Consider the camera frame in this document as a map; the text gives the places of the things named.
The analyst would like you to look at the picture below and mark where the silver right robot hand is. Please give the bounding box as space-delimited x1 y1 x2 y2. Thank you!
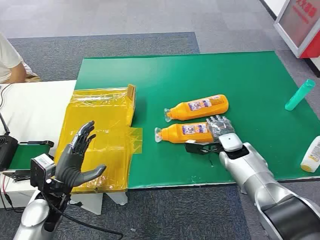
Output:
185 114 244 156

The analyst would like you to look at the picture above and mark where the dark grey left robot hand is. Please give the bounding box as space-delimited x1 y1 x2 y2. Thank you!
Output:
54 120 107 191

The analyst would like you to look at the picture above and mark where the orange bottle with clear cap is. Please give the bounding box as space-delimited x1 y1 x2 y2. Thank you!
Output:
163 94 229 123
154 122 215 145

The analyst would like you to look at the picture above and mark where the teal plastic bottle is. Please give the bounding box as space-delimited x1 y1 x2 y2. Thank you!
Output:
285 78 316 112

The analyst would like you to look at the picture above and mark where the white bottle with yellow cap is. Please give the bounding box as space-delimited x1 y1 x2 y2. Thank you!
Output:
300 135 320 174

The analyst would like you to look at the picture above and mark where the small green belt conveyor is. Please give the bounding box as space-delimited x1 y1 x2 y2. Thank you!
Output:
2 140 55 182

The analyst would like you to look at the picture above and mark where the yellow taped cardboard box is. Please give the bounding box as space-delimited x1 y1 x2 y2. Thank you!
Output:
53 83 143 194

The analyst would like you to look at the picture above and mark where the green mat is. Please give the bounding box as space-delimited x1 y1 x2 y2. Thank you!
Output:
74 50 320 190

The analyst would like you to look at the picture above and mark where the black electronic device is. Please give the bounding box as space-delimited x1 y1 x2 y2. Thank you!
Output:
0 112 19 172

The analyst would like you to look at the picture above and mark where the person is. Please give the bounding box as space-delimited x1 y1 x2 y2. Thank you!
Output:
0 31 42 85

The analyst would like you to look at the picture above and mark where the white and red sign stand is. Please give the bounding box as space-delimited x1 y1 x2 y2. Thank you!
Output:
273 0 320 60

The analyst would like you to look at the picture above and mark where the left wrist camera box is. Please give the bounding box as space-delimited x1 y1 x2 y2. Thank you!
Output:
30 153 57 190

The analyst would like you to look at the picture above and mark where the white plastic bracket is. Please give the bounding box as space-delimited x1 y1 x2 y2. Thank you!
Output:
69 191 128 217

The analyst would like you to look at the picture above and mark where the black cable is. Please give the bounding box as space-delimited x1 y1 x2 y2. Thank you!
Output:
41 193 125 240

